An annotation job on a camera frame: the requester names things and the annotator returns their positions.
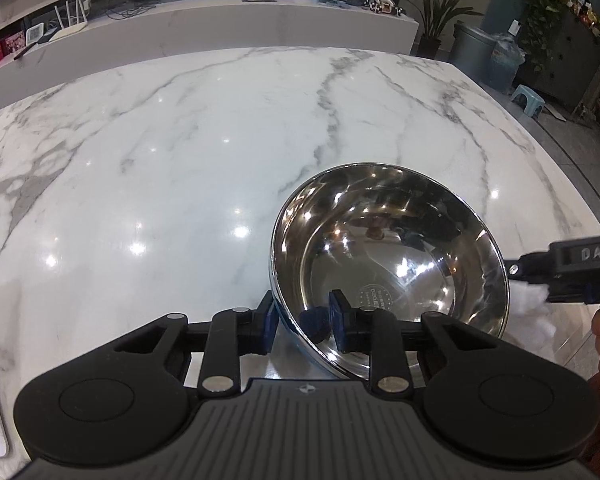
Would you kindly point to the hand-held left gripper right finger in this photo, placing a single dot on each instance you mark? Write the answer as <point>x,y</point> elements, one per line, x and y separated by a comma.
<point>338,324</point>

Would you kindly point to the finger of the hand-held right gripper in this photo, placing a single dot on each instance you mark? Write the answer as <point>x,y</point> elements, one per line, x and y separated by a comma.
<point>585,291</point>
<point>532,267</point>

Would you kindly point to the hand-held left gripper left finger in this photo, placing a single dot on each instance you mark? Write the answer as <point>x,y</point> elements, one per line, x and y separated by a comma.
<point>269,327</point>

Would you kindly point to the white tissue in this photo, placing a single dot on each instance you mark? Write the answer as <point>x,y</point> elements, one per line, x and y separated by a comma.
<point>530,305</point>

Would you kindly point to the stainless steel bowl blue outside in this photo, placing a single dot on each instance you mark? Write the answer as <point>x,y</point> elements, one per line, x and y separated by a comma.
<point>380,260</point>

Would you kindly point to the small light blue stool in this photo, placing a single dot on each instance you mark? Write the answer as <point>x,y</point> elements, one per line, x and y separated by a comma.
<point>527,100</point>

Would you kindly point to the dark cabinet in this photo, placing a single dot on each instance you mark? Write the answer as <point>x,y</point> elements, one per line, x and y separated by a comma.
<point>575,70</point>

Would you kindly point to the clear water jug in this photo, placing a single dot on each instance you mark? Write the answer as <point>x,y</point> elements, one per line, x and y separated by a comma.
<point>506,65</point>

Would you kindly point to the grey trash can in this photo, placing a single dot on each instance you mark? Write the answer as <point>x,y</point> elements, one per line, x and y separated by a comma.
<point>471,55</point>

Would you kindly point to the long leaf potted plant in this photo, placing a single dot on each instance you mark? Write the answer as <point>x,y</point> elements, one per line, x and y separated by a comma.
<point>430,45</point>

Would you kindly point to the leafy climbing plant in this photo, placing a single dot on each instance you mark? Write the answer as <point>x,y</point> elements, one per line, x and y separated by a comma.
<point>545,5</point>

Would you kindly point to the white marble television console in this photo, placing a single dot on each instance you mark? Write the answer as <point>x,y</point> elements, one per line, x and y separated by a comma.
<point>205,35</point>

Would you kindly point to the black white cow figurines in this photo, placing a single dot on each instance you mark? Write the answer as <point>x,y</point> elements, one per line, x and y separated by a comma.
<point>385,5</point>

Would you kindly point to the white router with antennas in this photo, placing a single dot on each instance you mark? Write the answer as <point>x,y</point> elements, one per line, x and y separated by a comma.
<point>72,27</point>

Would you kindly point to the small white display device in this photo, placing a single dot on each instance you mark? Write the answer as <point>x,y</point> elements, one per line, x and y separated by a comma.
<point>35,33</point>

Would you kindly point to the pink box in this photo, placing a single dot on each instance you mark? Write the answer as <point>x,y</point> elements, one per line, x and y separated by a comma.
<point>13,42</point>

